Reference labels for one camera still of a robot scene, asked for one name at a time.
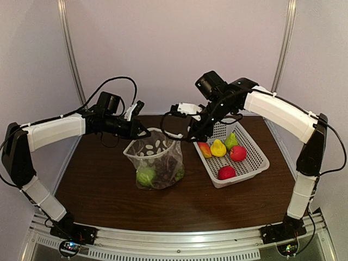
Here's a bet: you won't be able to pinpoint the orange red fake mango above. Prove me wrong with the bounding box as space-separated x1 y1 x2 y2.
197 142 212 159

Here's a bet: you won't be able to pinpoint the yellow fake pear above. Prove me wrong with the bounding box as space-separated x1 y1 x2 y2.
210 139 227 157

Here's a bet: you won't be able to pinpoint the clear polka dot zip bag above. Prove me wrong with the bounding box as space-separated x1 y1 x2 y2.
123 127 184 190

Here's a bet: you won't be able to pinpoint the green fake pear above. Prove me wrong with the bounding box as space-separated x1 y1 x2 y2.
225 132 239 151

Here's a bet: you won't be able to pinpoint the dark fake grapes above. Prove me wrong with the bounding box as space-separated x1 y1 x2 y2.
153 156 177 190

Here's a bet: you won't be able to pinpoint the green fake apple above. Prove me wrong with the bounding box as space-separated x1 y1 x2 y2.
136 167 157 187

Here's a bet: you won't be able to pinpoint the green fake grapes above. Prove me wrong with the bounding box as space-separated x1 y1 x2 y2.
175 166 185 182

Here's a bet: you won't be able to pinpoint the red fake apple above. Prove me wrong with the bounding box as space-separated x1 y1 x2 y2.
218 166 236 180

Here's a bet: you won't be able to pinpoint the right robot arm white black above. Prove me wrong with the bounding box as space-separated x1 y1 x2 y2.
189 71 327 231

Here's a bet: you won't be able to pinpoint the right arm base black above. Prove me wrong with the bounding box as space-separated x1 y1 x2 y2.
259 220 307 244

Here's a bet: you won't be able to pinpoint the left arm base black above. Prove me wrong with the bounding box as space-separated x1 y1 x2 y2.
49 211 97 245

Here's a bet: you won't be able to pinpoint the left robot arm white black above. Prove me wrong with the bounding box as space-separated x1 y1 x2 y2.
1 92 150 234

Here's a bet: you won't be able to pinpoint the white perforated plastic basket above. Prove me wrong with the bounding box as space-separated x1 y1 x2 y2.
194 122 270 189

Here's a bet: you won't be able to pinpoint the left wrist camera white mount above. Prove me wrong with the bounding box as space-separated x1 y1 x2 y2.
124 101 145 121

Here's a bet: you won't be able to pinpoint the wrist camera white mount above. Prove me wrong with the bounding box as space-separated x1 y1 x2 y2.
170 102 203 121
124 101 145 121

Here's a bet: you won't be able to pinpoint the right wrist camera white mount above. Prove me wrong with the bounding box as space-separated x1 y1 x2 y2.
170 102 203 121

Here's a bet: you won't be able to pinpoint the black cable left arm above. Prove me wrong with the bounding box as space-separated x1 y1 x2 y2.
0 77 138 191

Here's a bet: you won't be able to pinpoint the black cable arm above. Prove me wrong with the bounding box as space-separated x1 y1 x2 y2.
0 77 138 191
160 86 345 256

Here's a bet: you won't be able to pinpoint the aluminium front rail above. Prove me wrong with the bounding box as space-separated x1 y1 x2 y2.
19 213 338 260

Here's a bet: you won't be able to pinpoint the aluminium frame post left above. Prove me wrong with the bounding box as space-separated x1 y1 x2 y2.
57 0 86 104

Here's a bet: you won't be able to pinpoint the aluminium frame post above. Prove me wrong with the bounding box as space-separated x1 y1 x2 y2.
271 0 297 92
57 0 86 104

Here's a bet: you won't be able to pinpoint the aluminium frame post right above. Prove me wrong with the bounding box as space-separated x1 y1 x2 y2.
271 0 297 92

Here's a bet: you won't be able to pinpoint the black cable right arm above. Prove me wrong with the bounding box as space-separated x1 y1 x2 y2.
160 86 345 256

